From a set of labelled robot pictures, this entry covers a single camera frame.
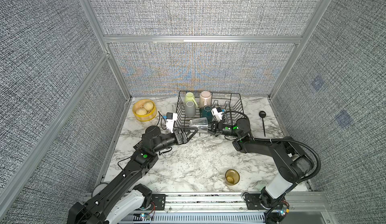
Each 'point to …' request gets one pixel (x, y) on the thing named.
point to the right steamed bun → (149, 106)
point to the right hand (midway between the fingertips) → (202, 125)
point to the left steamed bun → (141, 111)
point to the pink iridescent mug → (205, 99)
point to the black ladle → (262, 114)
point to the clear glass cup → (201, 123)
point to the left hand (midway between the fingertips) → (197, 131)
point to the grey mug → (190, 109)
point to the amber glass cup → (232, 177)
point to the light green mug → (190, 96)
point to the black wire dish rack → (231, 104)
